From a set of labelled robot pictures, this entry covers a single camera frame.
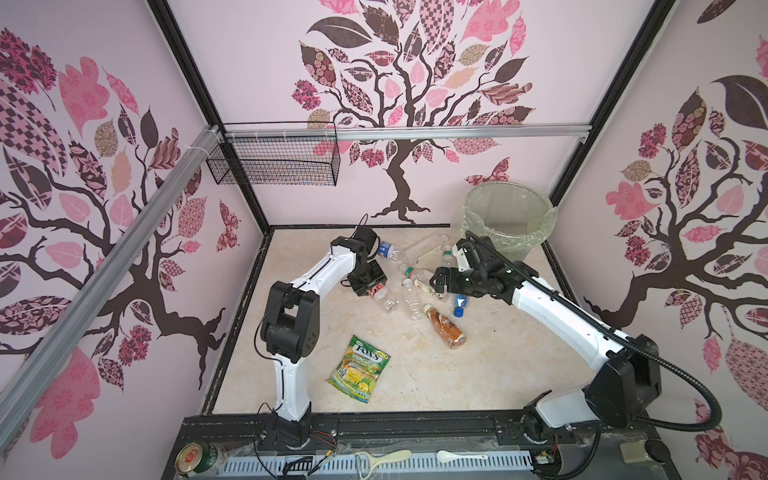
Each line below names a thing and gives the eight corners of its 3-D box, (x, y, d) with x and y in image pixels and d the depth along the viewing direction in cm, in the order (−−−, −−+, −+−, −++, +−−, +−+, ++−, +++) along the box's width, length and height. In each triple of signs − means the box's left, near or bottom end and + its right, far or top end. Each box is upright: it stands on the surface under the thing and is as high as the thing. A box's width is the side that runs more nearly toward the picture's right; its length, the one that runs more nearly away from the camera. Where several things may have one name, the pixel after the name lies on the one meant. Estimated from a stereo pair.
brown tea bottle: (454, 354, 88) (456, 347, 84) (418, 316, 96) (419, 309, 92) (464, 344, 90) (468, 337, 86) (428, 308, 98) (430, 300, 94)
